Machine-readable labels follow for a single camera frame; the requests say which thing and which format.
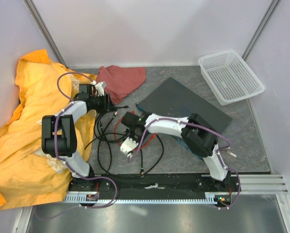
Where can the aluminium frame rail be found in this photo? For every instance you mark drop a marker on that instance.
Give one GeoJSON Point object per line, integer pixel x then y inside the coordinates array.
{"type": "Point", "coordinates": [263, 184]}

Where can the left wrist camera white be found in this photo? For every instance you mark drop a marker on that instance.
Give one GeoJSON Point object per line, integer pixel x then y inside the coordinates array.
{"type": "Point", "coordinates": [99, 88]}

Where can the orange cloth bag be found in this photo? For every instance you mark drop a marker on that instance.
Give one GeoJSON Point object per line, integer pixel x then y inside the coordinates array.
{"type": "Point", "coordinates": [27, 176]}

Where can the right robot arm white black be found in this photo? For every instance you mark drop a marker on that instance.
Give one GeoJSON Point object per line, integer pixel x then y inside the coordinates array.
{"type": "Point", "coordinates": [200, 138]}

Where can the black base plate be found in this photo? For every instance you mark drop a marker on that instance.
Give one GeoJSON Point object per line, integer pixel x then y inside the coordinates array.
{"type": "Point", "coordinates": [189, 185]}

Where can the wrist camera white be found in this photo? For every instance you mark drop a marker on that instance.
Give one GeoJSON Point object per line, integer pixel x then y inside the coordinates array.
{"type": "Point", "coordinates": [99, 88]}
{"type": "Point", "coordinates": [128, 146]}

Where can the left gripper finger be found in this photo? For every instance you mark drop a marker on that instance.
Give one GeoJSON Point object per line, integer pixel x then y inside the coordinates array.
{"type": "Point", "coordinates": [112, 107]}
{"type": "Point", "coordinates": [108, 98]}

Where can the white plastic basket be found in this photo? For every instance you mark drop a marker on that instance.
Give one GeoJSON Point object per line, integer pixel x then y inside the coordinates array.
{"type": "Point", "coordinates": [229, 77]}

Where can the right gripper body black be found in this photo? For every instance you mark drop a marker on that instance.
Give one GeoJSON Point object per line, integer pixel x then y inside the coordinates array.
{"type": "Point", "coordinates": [136, 136]}

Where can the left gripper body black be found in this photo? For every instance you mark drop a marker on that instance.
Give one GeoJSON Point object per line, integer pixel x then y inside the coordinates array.
{"type": "Point", "coordinates": [99, 104]}

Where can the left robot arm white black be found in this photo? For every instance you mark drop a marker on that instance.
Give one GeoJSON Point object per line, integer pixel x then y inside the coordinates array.
{"type": "Point", "coordinates": [59, 138]}

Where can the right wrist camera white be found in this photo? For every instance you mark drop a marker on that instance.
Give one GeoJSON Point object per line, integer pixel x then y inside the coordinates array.
{"type": "Point", "coordinates": [128, 146]}

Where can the white cable duct rail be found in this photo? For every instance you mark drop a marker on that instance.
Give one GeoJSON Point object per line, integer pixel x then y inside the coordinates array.
{"type": "Point", "coordinates": [93, 198]}

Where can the red cloth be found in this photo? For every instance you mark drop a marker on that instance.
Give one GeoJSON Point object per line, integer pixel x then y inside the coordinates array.
{"type": "Point", "coordinates": [121, 81]}

